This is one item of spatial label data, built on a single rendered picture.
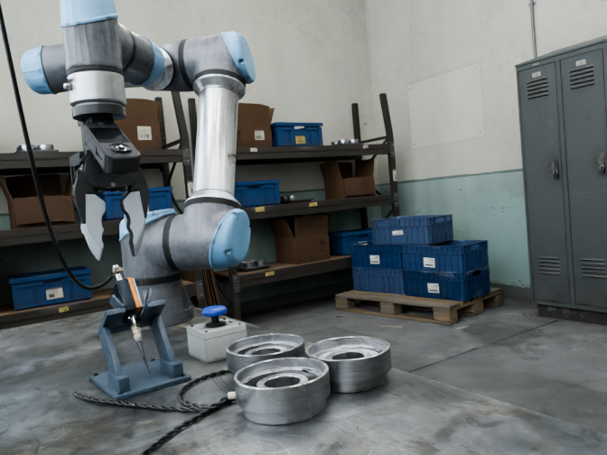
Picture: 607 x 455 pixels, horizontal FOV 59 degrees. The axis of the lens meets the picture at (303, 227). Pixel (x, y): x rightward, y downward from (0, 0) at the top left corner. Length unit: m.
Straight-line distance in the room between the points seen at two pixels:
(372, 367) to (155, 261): 0.59
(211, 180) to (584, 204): 3.26
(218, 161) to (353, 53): 5.11
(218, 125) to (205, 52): 0.17
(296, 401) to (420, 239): 3.91
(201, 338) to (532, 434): 0.48
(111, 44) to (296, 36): 4.99
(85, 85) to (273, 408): 0.49
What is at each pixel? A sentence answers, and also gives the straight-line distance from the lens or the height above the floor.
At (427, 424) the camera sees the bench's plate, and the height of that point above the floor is 0.80.
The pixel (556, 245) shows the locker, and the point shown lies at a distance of 4.20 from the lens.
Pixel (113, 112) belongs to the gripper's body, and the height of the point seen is 1.17.
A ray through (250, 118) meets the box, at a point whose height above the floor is 1.75.
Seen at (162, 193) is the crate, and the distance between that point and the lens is 4.29.
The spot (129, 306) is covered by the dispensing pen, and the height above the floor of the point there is 0.90.
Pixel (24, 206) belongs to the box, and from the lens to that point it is 4.05.
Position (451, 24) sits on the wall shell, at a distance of 5.50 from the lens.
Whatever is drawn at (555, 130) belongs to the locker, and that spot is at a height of 1.35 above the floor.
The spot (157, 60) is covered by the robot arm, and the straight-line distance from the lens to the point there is 0.93.
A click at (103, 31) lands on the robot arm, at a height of 1.28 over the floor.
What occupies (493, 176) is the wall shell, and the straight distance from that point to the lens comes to 5.06.
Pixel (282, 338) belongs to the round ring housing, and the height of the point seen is 0.83.
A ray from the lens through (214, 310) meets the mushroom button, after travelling 0.84.
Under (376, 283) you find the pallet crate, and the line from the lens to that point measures 4.83.
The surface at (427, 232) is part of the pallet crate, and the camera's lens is 4.40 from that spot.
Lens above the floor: 1.03
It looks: 3 degrees down
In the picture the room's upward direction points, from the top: 5 degrees counter-clockwise
